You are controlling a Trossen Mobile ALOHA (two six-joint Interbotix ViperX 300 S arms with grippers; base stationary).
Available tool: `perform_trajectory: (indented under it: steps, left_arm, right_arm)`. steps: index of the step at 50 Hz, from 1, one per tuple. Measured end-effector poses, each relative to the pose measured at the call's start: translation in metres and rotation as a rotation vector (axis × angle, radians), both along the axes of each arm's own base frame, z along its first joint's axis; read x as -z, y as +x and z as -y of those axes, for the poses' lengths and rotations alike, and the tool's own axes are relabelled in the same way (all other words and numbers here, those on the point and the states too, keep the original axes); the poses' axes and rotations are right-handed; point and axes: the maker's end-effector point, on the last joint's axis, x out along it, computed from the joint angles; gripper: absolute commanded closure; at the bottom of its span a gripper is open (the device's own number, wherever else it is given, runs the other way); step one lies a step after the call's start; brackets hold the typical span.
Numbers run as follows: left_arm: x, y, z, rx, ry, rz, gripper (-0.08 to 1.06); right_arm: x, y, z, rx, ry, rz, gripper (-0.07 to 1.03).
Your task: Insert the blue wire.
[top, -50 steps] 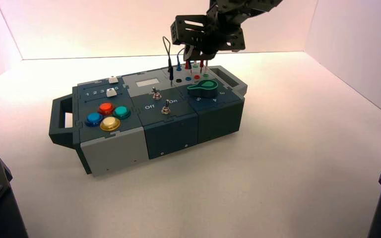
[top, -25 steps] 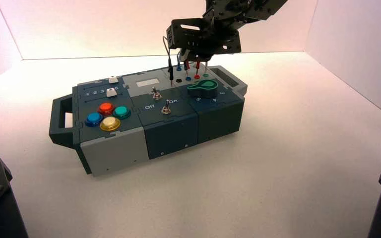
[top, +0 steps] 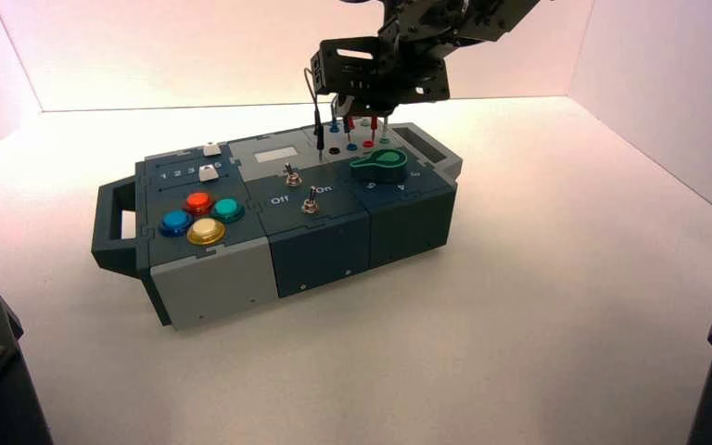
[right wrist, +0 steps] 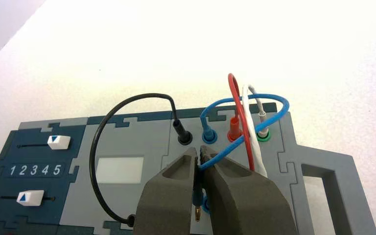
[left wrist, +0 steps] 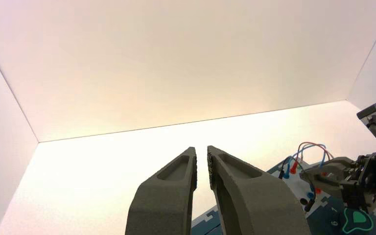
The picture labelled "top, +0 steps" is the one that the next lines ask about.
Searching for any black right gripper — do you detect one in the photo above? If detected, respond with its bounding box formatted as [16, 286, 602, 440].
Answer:
[336, 15, 452, 119]

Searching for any blue banana plug wire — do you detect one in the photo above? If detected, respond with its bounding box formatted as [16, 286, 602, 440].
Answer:
[329, 101, 352, 136]

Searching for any green rotary selector knob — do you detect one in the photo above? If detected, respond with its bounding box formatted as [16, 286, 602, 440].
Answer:
[348, 147, 409, 184]

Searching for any white rectangular display window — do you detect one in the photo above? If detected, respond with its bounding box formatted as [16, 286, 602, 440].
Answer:
[253, 147, 299, 165]

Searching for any green round push button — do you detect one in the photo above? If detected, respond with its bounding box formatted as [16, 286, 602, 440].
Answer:
[211, 197, 246, 224]

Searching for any red round push button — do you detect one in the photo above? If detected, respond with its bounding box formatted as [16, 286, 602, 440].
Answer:
[183, 191, 216, 216]

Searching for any yellow round push button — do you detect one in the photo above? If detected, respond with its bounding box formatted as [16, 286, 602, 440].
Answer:
[186, 217, 227, 247]

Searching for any blue round push button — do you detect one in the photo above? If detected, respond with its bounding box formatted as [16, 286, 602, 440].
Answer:
[158, 210, 195, 238]

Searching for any grey and teal control box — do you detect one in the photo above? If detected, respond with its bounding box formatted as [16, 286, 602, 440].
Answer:
[90, 121, 464, 330]

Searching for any red banana plug wire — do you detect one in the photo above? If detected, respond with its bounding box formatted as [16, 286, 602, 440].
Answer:
[346, 113, 379, 137]

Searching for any white banana plug wire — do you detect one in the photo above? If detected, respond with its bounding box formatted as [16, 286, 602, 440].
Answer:
[362, 116, 392, 141]

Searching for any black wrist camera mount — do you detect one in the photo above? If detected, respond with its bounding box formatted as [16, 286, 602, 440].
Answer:
[310, 35, 388, 96]

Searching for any black banana plug wire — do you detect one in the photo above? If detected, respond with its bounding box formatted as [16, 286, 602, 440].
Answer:
[303, 67, 326, 162]

